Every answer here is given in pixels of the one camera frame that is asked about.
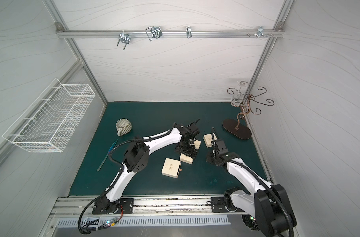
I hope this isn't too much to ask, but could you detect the cream jewelry box top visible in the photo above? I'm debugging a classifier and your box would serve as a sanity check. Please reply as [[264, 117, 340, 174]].
[[203, 134, 212, 148]]

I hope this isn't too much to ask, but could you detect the cream jewelry box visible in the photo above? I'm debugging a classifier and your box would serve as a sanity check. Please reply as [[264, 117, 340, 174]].
[[193, 140, 202, 149], [203, 134, 212, 148], [161, 158, 181, 178], [180, 154, 194, 165]]

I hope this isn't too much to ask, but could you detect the cream jewelry box front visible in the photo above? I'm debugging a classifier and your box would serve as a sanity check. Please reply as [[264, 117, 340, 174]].
[[161, 158, 181, 178]]

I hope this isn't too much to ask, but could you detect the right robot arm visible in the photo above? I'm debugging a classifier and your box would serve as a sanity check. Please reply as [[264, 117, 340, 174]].
[[208, 128, 297, 237]]

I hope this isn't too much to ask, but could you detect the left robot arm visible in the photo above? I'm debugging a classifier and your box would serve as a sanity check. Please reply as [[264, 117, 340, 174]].
[[105, 119, 200, 202]]

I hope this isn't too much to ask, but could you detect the metal jewelry tree stand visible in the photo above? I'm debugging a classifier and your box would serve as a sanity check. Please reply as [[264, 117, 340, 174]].
[[222, 81, 275, 140]]

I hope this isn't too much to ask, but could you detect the grey ribbed ceramic mug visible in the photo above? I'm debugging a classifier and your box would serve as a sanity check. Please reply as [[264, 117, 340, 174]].
[[116, 118, 132, 137]]

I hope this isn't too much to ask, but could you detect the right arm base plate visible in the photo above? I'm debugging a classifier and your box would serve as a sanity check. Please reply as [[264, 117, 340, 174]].
[[206, 197, 244, 213]]

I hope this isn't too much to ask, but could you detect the metal clamp bracket small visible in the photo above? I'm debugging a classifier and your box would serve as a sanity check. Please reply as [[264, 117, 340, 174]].
[[185, 26, 192, 39]]

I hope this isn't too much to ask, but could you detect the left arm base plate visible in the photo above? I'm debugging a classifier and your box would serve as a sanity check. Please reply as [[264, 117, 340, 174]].
[[92, 197, 134, 215]]

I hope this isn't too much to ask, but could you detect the metal clamp bracket middle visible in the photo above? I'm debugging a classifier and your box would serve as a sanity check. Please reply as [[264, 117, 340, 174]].
[[145, 26, 163, 41]]

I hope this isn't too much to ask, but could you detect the metal clamp bracket left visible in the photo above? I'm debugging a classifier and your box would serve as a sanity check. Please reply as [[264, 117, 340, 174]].
[[116, 32, 131, 50]]

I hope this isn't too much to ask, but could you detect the metal clamp bracket right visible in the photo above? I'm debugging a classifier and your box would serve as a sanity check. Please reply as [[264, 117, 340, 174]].
[[247, 26, 273, 38]]

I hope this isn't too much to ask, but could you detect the white wire basket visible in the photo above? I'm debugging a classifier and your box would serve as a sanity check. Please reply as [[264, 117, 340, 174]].
[[2, 79, 95, 153]]

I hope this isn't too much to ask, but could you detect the aluminium crossbar rail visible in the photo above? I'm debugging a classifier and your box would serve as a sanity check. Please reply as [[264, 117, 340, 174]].
[[56, 28, 285, 39]]

